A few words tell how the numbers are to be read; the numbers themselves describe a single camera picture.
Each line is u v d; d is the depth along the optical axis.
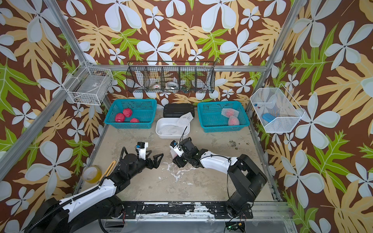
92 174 0.87
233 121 1.04
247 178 0.45
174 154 0.79
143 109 1.19
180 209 0.75
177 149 0.77
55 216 0.40
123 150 0.65
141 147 0.70
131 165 0.62
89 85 0.86
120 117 1.08
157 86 0.96
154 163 0.73
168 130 0.99
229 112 1.11
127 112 1.11
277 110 0.84
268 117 0.80
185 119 0.99
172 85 0.99
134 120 1.05
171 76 0.97
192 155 0.68
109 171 0.87
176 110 1.14
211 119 1.33
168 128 1.01
